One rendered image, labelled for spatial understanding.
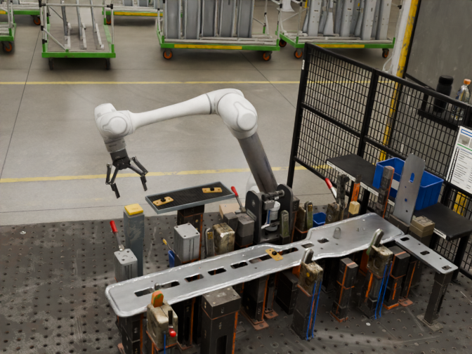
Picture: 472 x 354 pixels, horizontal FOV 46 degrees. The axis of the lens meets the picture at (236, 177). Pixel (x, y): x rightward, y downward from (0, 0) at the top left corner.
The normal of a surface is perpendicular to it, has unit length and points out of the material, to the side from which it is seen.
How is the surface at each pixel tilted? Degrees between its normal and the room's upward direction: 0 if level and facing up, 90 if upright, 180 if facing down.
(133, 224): 90
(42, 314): 0
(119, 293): 0
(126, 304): 0
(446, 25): 90
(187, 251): 90
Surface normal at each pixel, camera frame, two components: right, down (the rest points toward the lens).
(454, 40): -0.97, 0.04
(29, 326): 0.07, -0.89
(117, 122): 0.22, 0.15
